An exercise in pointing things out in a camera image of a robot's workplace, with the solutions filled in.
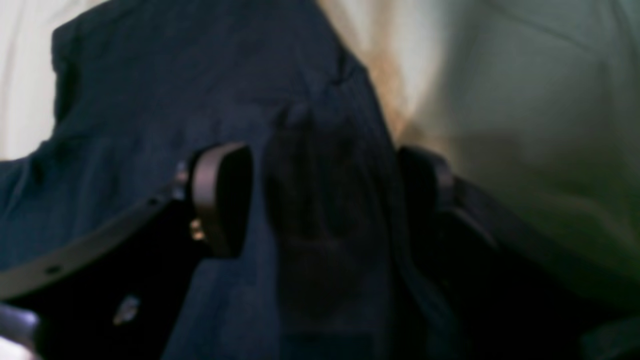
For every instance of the light green table cloth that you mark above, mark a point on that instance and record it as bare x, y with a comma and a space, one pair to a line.
534, 102

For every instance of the dark navy T-shirt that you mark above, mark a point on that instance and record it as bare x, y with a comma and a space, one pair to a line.
143, 85

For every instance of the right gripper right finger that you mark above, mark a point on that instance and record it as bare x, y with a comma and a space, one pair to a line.
497, 289

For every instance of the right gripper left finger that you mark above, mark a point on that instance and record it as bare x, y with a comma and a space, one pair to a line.
117, 293

